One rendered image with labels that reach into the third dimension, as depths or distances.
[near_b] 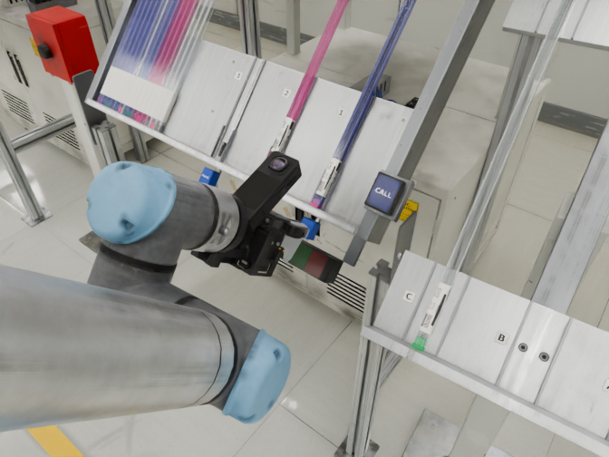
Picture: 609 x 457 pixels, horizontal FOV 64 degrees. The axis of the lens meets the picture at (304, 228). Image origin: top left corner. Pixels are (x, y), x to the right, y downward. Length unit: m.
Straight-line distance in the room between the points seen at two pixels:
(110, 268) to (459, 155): 0.82
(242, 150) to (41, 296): 0.64
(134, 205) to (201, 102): 0.52
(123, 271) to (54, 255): 1.44
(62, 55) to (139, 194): 1.05
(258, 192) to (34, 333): 0.41
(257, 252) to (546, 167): 1.89
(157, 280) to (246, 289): 1.13
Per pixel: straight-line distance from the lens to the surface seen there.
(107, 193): 0.47
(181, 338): 0.33
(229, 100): 0.90
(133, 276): 0.48
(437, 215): 1.05
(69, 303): 0.26
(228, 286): 1.62
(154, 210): 0.45
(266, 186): 0.61
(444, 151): 1.12
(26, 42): 2.14
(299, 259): 0.77
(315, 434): 1.33
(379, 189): 0.68
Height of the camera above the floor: 1.20
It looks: 41 degrees down
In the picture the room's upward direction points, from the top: straight up
